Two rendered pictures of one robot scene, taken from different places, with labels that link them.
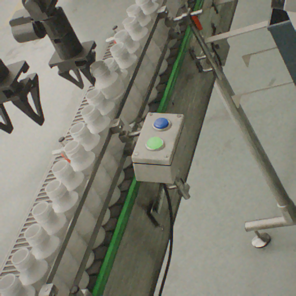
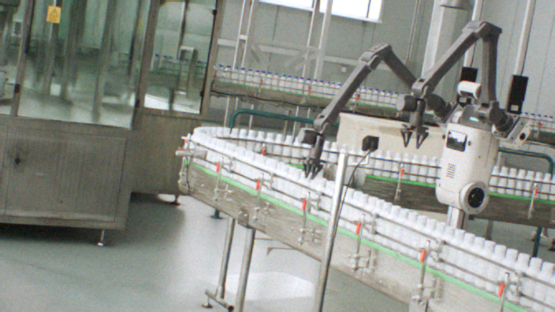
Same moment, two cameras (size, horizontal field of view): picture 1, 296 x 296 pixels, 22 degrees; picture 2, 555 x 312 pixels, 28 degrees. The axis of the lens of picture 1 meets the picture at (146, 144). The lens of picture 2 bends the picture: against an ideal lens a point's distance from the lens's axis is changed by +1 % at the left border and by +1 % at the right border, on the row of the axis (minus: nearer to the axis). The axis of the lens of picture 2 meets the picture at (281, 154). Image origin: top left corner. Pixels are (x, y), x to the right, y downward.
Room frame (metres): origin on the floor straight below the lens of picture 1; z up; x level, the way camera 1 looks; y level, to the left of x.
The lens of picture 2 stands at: (-0.49, 4.61, 1.77)
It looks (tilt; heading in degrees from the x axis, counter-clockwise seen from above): 6 degrees down; 296
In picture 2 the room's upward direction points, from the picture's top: 9 degrees clockwise
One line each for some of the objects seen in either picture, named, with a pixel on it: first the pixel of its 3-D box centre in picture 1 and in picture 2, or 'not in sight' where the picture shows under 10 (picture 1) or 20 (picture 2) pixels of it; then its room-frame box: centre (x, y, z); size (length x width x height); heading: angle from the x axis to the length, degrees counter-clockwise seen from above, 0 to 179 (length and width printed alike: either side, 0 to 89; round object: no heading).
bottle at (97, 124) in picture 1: (106, 136); (327, 199); (1.47, 0.07, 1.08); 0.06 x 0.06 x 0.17
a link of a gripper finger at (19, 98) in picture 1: (20, 103); (416, 138); (1.08, 0.13, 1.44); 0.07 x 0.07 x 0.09; 56
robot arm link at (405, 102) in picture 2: not in sight; (412, 97); (1.11, 0.18, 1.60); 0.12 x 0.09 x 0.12; 56
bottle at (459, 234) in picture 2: not in sight; (456, 252); (0.69, 0.60, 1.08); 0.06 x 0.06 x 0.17
